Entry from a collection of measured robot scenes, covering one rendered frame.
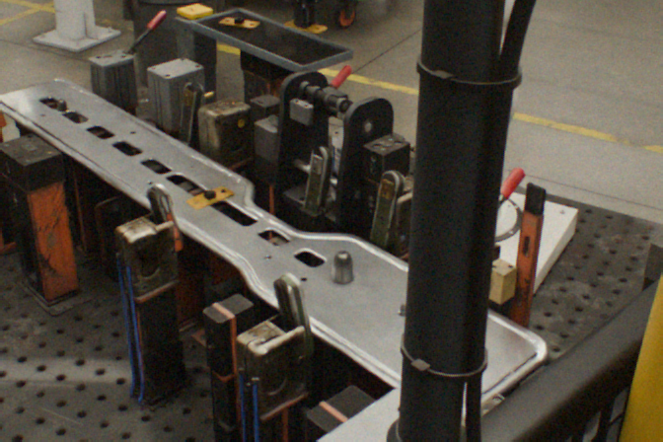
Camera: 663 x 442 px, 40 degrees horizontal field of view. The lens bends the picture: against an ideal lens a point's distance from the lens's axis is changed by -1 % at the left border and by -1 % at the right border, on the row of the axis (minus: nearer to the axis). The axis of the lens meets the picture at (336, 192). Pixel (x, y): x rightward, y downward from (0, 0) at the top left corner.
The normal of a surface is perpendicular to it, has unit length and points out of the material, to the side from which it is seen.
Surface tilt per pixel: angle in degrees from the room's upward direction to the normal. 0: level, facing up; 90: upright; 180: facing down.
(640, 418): 90
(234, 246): 0
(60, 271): 90
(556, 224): 5
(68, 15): 90
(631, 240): 0
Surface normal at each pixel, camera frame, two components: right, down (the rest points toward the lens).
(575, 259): 0.01, -0.87
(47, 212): 0.69, 0.36
